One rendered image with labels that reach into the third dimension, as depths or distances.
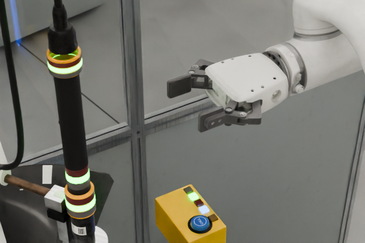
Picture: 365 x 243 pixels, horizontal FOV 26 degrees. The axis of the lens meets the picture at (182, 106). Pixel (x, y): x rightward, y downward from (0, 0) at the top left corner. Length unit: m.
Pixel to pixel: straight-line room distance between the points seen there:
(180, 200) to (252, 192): 0.80
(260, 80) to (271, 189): 1.50
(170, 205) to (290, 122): 0.78
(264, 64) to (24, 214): 0.50
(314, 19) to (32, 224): 0.60
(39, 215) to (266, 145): 1.24
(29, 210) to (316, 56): 0.56
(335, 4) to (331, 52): 0.09
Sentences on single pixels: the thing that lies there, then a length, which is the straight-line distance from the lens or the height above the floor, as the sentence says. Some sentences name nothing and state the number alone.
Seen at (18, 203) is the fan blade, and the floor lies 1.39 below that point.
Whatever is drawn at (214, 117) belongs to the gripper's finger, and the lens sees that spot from 1.13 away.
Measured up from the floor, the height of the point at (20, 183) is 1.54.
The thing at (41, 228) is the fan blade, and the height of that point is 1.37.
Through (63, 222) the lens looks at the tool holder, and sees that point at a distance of 1.21.
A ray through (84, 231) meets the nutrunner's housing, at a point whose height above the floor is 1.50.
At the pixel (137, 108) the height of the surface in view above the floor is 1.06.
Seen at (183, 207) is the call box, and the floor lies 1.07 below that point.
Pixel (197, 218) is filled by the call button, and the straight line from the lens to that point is 1.79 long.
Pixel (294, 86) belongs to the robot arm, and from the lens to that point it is 1.22.
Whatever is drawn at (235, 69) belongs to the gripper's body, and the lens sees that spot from 1.20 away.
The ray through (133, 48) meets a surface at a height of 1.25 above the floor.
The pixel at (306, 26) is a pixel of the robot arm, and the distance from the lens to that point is 1.23.
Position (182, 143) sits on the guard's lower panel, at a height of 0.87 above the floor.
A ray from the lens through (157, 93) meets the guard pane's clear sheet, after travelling 2.14.
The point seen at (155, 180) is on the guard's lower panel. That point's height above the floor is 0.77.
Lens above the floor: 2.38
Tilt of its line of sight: 38 degrees down
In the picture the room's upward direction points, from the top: straight up
